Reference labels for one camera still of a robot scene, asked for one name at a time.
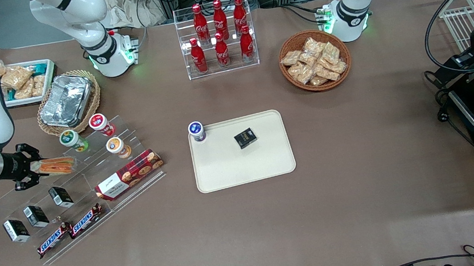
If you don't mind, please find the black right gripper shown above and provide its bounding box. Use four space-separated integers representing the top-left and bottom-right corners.
0 141 46 193

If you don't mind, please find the triangle sandwich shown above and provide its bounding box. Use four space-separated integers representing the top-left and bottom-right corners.
30 155 78 179

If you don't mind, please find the beige plastic tray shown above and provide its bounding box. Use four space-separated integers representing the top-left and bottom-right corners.
186 107 299 195

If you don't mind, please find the small black white box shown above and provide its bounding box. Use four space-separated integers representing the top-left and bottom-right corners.
48 184 75 210
2 218 31 245
22 203 51 230

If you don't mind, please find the green lid yogurt cup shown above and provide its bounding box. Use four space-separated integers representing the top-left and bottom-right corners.
58 127 90 155

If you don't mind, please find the clear acrylic stepped display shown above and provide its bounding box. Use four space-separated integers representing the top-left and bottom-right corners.
0 110 176 266

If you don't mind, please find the silver foil container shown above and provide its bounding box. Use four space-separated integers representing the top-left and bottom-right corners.
36 71 98 132

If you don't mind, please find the clear packet of rice snack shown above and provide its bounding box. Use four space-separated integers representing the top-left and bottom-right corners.
12 78 36 101
29 74 48 98
0 63 35 93

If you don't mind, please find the snickers chocolate bar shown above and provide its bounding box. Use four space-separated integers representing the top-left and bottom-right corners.
34 222 75 260
65 202 107 240

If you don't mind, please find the red lid yogurt cup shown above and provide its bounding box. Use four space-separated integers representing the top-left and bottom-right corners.
88 111 117 139

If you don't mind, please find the oval light wicker basket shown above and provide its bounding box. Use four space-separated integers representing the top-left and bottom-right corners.
32 67 106 139

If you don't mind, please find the orange lid yogurt cup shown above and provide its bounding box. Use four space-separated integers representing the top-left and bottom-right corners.
105 135 133 161

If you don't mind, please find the white rectangular bin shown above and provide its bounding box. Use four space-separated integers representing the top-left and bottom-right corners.
0 58 60 109

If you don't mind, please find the red cookie box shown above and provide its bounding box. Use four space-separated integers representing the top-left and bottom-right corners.
90 147 168 203

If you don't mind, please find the clear packet of crackers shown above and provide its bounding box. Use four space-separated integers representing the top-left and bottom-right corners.
297 50 319 69
301 35 327 57
280 49 304 67
329 59 349 75
313 61 341 83
320 41 342 67
287 60 317 87
308 74 330 88

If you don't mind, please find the round brown wicker basket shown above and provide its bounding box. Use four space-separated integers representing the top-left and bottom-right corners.
275 26 355 96

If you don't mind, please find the blue lid yogurt cup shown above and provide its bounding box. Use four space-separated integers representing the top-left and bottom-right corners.
187 120 208 144

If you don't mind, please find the white crumpled cloth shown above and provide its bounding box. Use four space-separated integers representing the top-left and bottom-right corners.
98 0 168 33

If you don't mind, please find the red cola bottle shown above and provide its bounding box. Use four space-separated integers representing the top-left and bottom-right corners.
237 24 257 64
188 37 209 75
191 3 212 46
212 31 232 69
211 0 231 42
231 0 250 36

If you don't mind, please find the clear acrylic bottle rack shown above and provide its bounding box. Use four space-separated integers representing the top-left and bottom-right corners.
172 0 261 82

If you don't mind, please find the black box with gold print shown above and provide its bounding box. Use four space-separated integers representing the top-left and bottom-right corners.
233 127 259 151

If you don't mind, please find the black cable with plug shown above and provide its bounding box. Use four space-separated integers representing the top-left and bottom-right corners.
424 66 474 152

